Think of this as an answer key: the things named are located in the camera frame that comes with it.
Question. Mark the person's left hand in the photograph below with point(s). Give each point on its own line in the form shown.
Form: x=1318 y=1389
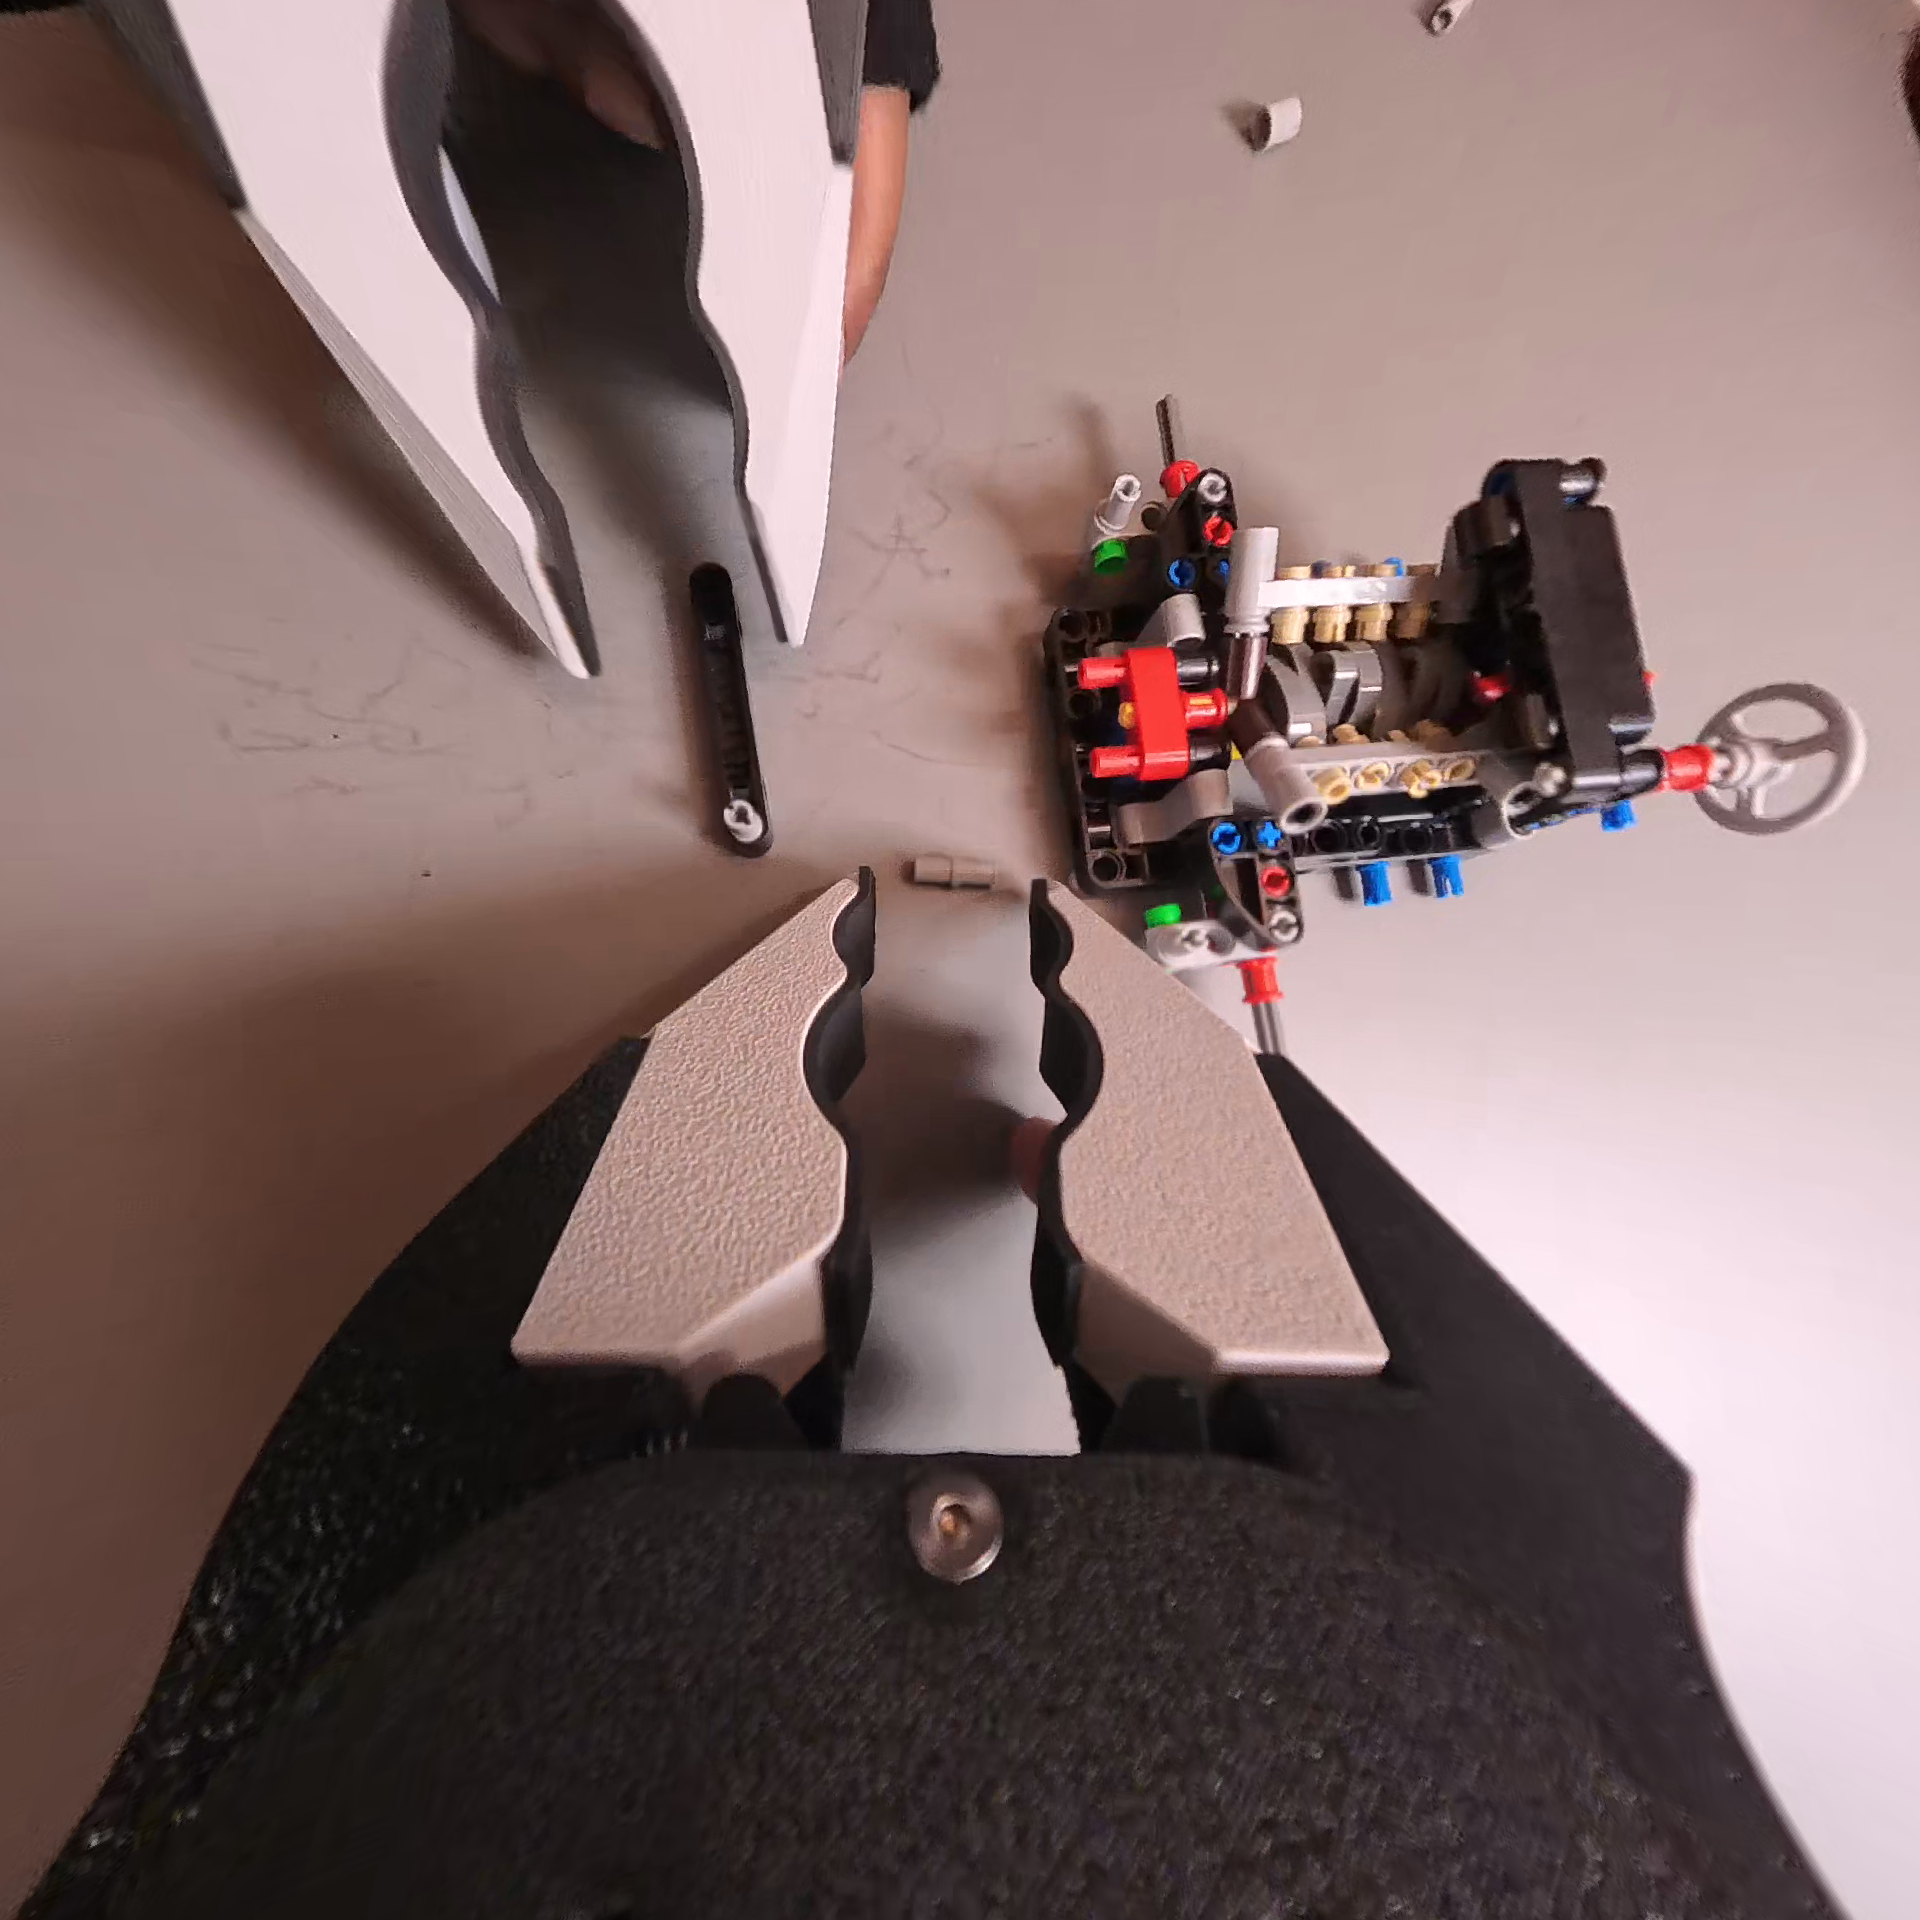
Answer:
x=877 y=210

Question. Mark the black lego beam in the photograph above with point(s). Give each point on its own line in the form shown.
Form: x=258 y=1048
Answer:
x=726 y=691

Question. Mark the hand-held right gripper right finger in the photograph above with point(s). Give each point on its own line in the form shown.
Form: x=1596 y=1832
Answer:
x=1202 y=1200

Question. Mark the lego car chassis assembly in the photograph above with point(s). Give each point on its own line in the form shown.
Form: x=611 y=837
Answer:
x=1575 y=629

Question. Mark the person's left forearm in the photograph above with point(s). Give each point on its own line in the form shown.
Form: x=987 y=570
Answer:
x=901 y=43

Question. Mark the person's right hand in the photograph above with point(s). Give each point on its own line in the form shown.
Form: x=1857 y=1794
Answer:
x=1029 y=1154

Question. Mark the grey lego bush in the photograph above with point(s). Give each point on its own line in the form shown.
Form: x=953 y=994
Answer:
x=1273 y=124

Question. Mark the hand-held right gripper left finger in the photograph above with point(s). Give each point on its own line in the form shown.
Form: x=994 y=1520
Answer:
x=706 y=1200

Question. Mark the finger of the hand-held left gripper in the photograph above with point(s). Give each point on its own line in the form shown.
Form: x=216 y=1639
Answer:
x=315 y=182
x=767 y=225

